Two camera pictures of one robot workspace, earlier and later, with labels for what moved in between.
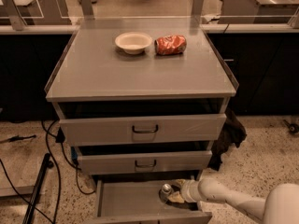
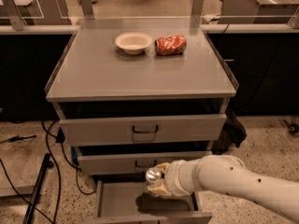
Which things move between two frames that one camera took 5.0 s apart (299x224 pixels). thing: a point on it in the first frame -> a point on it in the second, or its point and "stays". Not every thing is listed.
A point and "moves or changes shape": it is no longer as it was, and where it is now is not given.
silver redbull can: x=164 y=191 moves or changes shape
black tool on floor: x=17 y=138 stays
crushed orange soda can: x=167 y=45 stays
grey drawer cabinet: x=142 y=105 stays
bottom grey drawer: x=139 y=202 stays
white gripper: x=187 y=190 -> x=173 y=177
